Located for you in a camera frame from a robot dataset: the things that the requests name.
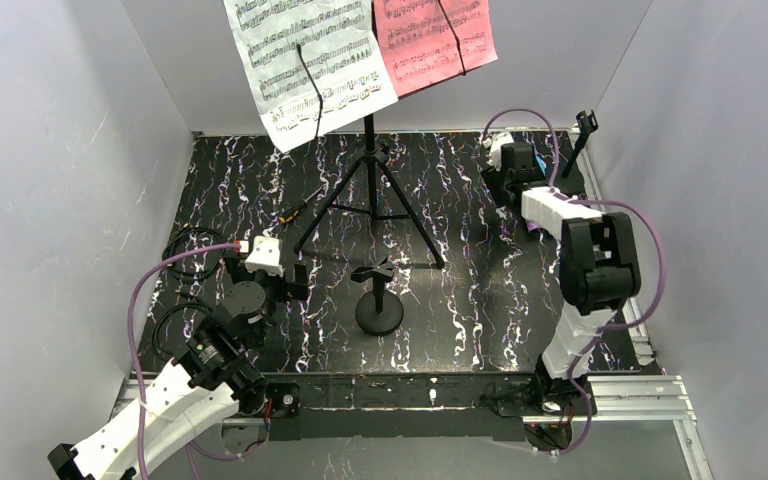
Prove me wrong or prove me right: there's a black round-base mic stand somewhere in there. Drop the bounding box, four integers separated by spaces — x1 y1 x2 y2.
350 257 404 337
553 110 599 196

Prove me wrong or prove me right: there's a white sheet music page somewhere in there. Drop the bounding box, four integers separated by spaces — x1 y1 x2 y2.
224 0 398 153

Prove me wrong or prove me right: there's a blue toy microphone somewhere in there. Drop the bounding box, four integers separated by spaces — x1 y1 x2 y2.
536 155 549 177

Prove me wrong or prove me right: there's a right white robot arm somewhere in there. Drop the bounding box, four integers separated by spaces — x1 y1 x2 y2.
481 134 641 380

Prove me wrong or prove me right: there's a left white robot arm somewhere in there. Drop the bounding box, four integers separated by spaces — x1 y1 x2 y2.
48 258 309 479

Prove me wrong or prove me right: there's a black tripod music stand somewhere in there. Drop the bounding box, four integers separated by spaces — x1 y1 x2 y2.
293 114 445 269

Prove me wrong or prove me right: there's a pink sheet music page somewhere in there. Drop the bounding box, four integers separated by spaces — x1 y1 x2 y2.
373 0 498 98

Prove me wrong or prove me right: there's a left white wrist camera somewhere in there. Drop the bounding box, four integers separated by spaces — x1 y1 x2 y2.
244 235 284 277

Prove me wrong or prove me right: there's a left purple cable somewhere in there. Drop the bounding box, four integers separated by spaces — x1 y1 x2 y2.
126 241 253 480

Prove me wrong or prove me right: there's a purple cable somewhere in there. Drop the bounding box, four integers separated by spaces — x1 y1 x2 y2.
126 241 253 480
483 107 668 456

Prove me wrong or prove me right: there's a black coiled audio cable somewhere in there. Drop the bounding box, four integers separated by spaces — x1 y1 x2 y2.
150 168 332 359

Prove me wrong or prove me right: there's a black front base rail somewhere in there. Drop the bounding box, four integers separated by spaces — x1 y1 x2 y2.
224 370 577 444

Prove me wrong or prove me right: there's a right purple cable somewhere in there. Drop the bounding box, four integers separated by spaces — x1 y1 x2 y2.
483 107 668 456

